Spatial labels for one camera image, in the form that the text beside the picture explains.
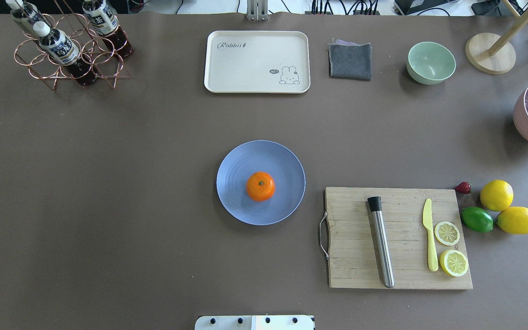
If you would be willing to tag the blue round plate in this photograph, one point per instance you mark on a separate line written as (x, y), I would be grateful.
(272, 158)

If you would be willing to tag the orange mandarin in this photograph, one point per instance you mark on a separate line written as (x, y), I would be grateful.
(260, 186)

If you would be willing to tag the cream rabbit tray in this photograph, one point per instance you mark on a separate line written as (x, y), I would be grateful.
(263, 62)

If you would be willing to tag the steel muddler black tip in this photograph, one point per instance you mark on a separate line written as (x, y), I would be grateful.
(375, 206)

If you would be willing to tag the bamboo cutting board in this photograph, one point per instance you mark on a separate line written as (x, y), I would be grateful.
(353, 261)

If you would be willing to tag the grey folded cloth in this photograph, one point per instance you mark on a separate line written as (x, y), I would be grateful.
(349, 60)

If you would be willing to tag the green bowl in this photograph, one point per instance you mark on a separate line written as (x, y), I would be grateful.
(430, 63)

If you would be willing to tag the thin lemon slice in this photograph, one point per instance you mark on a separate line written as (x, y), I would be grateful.
(447, 233)

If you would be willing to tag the yellow plastic knife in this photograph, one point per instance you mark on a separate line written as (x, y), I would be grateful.
(428, 225)

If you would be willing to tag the red strawberry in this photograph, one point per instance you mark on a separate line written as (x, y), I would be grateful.
(463, 188)

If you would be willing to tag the thick lemon half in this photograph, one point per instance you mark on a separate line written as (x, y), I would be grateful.
(454, 262)

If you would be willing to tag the tea bottle upper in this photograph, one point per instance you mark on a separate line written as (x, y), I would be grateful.
(105, 22)

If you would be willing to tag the tea bottle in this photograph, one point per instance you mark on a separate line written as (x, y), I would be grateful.
(105, 22)
(64, 52)

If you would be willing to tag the green lime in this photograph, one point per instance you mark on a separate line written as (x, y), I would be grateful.
(477, 219)

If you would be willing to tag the yellow lemon near strawberry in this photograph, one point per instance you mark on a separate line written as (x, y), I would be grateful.
(497, 195)

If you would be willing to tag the tea bottle front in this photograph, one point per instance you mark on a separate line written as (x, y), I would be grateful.
(64, 52)

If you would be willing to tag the wooden stand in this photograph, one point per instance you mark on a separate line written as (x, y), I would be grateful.
(493, 54)

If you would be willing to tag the yellow lemon far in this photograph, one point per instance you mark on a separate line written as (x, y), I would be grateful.
(513, 220)

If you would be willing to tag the tea bottle side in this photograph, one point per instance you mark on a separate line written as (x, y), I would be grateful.
(25, 15)

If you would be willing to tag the metal camera post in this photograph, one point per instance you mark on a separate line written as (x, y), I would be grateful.
(257, 10)

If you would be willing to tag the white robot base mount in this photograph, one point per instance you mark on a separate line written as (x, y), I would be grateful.
(256, 322)

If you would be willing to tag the copper wire bottle rack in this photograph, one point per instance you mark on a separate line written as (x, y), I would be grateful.
(109, 66)

